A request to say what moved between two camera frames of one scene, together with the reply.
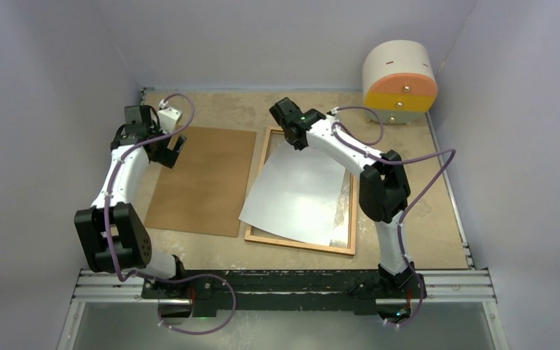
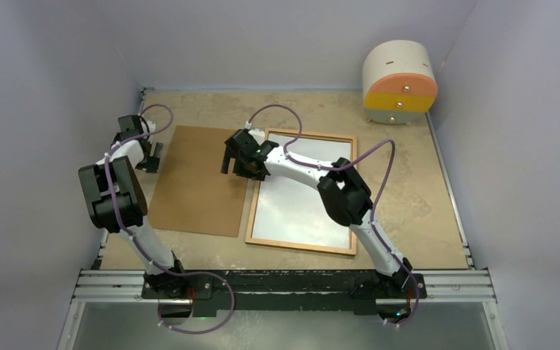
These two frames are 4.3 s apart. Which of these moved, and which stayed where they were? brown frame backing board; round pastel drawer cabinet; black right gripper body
Moved: black right gripper body
Stayed: brown frame backing board; round pastel drawer cabinet
